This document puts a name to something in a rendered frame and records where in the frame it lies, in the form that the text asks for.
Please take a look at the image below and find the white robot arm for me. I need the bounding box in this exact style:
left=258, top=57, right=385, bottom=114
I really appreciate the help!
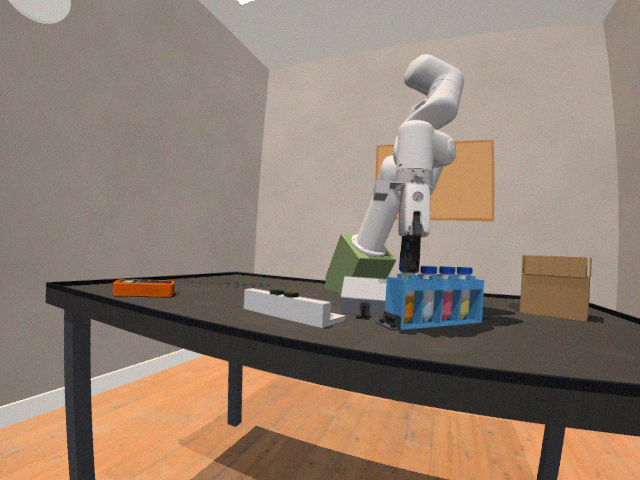
left=351, top=54, right=464, bottom=257

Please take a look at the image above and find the orange digital multimeter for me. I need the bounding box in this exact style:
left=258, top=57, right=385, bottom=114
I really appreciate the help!
left=113, top=279, right=174, bottom=297

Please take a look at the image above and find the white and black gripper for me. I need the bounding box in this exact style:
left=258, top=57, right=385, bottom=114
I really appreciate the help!
left=395, top=182, right=432, bottom=273

